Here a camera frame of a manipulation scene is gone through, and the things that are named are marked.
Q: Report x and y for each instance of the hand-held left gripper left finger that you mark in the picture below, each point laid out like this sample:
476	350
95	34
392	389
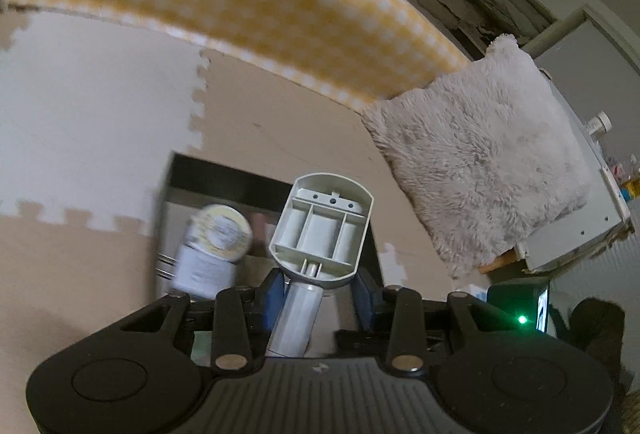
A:
272	304

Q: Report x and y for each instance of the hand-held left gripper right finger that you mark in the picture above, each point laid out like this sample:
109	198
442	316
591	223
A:
362	304

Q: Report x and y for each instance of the white charger plug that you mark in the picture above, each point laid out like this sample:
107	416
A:
200	271

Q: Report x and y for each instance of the round yellow tape measure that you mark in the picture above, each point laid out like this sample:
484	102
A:
220	231

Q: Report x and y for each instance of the black cardboard box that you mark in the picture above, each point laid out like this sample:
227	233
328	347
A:
220	179

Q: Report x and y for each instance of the white low cabinet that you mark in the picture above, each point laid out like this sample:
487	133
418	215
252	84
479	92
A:
575	239

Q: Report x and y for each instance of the fluffy white cushion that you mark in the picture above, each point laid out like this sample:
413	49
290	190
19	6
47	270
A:
475	153

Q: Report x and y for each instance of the white capped bottle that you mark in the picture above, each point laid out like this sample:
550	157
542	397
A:
599	123

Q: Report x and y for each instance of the white door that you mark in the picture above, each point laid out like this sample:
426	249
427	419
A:
600	63

